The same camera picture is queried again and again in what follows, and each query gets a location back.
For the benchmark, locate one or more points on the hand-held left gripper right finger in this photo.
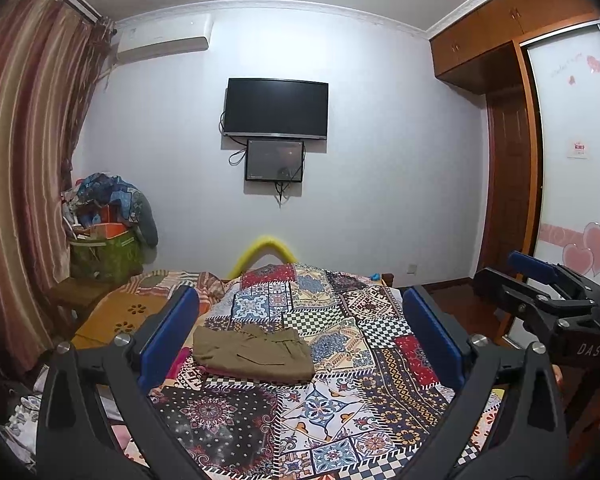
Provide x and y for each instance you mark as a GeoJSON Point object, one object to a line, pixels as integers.
{"type": "Point", "coordinates": [432, 335]}

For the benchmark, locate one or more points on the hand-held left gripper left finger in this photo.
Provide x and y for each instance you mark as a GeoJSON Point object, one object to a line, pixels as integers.
{"type": "Point", "coordinates": [172, 335]}

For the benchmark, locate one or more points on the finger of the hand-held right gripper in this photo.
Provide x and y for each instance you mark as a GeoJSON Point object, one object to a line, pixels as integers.
{"type": "Point", "coordinates": [540, 267]}
{"type": "Point", "coordinates": [520, 295]}

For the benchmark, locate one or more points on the olive green pants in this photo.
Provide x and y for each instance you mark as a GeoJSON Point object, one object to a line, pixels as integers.
{"type": "Point", "coordinates": [255, 355]}

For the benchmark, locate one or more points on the pink folded pants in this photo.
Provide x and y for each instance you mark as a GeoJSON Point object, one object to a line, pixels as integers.
{"type": "Point", "coordinates": [182, 362]}

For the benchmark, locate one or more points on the tan board with flower cutouts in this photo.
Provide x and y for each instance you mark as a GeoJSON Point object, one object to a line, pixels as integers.
{"type": "Point", "coordinates": [130, 310]}

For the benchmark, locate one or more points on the plaid striped cloth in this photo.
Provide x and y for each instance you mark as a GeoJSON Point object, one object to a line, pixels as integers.
{"type": "Point", "coordinates": [210, 282]}

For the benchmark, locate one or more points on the white wardrobe door pink hearts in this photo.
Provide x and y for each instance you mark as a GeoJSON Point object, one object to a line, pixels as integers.
{"type": "Point", "coordinates": [570, 200]}

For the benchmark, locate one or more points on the patchwork printed blanket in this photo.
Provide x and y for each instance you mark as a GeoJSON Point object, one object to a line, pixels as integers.
{"type": "Point", "coordinates": [370, 400]}

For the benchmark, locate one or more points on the wooden stool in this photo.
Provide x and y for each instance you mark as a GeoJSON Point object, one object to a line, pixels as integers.
{"type": "Point", "coordinates": [77, 295]}

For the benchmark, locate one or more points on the yellow curved tube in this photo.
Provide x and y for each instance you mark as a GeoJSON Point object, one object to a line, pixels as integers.
{"type": "Point", "coordinates": [265, 252]}

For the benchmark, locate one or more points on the small red white sticker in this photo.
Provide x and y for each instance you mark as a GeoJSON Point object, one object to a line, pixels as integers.
{"type": "Point", "coordinates": [578, 149]}

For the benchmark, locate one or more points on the pile of clothes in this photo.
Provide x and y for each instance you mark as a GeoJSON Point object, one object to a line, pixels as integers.
{"type": "Point", "coordinates": [112, 202]}

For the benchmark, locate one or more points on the white floral cloth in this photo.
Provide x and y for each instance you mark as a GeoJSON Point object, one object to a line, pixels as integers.
{"type": "Point", "coordinates": [22, 410]}

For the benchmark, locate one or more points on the striped brown curtain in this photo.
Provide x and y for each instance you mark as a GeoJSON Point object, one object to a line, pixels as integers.
{"type": "Point", "coordinates": [25, 160]}

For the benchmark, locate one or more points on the wooden wardrobe cabinet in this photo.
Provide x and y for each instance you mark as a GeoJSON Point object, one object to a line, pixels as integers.
{"type": "Point", "coordinates": [500, 25]}

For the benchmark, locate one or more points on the white air conditioner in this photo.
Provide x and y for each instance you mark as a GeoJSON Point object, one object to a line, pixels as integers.
{"type": "Point", "coordinates": [165, 35]}

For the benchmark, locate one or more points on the white wall socket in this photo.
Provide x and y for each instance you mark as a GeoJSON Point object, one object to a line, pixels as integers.
{"type": "Point", "coordinates": [413, 268]}

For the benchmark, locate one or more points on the small black wall monitor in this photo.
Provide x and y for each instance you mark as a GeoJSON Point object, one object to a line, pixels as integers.
{"type": "Point", "coordinates": [274, 160]}

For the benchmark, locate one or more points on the black wall television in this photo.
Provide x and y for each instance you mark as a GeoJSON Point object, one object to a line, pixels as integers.
{"type": "Point", "coordinates": [275, 107]}

